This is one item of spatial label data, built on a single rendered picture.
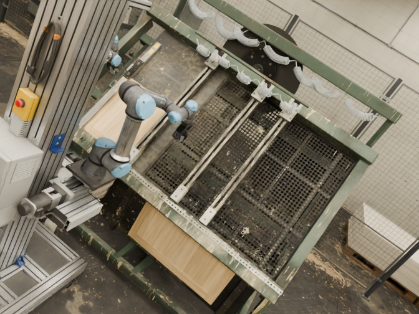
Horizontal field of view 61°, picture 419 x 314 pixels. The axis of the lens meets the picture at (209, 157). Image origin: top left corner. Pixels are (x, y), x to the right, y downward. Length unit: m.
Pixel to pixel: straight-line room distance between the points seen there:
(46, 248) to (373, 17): 6.31
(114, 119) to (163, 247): 1.10
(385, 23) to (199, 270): 5.63
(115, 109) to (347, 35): 5.22
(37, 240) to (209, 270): 1.29
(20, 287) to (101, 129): 1.22
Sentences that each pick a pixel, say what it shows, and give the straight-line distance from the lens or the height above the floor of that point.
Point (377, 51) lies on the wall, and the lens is 7.29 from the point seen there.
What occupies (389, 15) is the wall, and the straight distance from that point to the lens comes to 7.35.
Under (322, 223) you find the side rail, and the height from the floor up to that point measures 1.33.
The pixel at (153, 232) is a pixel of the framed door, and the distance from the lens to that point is 3.04.
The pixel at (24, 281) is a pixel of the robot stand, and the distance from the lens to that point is 2.68.
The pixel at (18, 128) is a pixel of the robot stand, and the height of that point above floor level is 1.27.
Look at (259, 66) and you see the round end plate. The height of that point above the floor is 1.89.
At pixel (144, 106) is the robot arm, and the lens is 1.82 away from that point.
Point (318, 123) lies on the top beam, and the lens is 2.84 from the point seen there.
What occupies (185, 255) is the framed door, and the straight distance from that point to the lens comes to 2.98.
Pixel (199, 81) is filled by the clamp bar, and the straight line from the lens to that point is 2.92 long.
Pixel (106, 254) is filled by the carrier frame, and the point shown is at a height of 0.15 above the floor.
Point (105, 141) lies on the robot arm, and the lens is 2.14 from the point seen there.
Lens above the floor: 2.29
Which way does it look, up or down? 23 degrees down
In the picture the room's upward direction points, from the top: 32 degrees clockwise
